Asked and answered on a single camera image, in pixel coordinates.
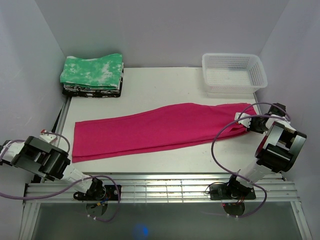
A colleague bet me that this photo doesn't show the pink trousers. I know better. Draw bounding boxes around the pink trousers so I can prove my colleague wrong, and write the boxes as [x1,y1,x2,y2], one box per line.
[72,103,256,163]

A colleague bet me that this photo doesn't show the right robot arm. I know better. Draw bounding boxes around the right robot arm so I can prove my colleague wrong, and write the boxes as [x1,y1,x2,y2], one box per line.
[225,103,307,199]

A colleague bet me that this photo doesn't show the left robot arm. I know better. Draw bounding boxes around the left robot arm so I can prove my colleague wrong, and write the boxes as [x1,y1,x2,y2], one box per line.
[0,136,107,201]

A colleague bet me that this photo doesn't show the green white folded trousers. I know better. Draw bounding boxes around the green white folded trousers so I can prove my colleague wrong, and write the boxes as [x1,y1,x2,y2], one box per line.
[60,53,124,90]

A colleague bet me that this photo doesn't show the dark camouflage folded trousers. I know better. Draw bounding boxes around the dark camouflage folded trousers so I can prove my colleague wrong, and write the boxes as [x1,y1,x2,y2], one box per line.
[62,69,124,98]

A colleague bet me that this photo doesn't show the white plastic basket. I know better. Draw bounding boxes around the white plastic basket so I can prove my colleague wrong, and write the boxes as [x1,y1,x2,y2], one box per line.
[202,53,268,94]

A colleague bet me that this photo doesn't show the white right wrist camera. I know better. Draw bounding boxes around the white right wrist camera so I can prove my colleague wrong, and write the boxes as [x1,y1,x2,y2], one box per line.
[234,112,252,132]

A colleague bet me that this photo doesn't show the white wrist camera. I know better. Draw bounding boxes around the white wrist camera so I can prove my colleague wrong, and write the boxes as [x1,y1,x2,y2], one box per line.
[234,112,252,132]
[39,129,58,146]

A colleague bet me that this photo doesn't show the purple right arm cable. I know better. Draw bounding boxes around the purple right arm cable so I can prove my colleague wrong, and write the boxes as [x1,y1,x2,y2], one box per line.
[202,102,292,219]

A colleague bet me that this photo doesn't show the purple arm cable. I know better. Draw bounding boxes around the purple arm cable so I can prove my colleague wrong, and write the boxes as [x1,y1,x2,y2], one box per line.
[202,102,292,219]
[0,132,121,223]

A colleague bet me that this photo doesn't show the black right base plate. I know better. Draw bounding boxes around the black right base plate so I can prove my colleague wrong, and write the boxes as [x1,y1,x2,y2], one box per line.
[208,182,256,200]

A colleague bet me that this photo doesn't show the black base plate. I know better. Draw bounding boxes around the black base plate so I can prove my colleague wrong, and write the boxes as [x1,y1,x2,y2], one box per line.
[73,185,122,202]
[208,182,256,200]

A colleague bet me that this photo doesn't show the aluminium table frame rail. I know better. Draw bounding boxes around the aluminium table frame rail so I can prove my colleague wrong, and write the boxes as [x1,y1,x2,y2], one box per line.
[21,99,313,240]

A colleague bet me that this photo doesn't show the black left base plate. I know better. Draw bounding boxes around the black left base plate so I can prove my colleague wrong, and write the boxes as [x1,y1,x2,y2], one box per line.
[73,185,122,202]

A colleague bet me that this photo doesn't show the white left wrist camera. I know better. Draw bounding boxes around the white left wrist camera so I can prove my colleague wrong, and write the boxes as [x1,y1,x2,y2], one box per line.
[39,129,58,146]

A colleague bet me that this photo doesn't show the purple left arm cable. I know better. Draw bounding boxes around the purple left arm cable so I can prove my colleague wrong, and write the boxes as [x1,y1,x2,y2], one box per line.
[0,132,121,223]

